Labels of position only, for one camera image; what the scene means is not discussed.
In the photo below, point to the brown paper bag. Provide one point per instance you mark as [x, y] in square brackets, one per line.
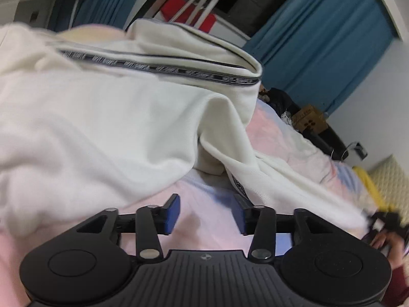
[309, 117]

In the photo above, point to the black clothes pile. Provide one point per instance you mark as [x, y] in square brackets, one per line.
[328, 141]

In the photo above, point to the white jacket with striped trim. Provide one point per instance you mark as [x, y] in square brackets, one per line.
[127, 111]

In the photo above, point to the white garment steamer stand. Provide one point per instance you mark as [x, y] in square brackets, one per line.
[195, 0]

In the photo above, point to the right blue curtain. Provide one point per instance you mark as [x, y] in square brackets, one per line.
[319, 51]

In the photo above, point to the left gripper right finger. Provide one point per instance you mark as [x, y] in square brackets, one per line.
[315, 259]

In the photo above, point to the person's right hand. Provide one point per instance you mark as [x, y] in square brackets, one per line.
[396, 244]

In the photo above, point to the pastel pink blue bedsheet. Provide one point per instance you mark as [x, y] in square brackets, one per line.
[204, 207]

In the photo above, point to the yellow cloth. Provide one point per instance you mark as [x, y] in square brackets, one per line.
[370, 187]

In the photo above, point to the red garment on rack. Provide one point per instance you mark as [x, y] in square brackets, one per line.
[171, 7]

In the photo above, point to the blue curtain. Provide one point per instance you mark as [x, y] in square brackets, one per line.
[80, 12]
[319, 51]

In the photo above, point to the left blue curtain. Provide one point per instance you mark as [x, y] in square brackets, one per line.
[80, 12]

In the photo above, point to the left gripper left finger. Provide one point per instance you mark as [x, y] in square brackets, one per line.
[94, 260]

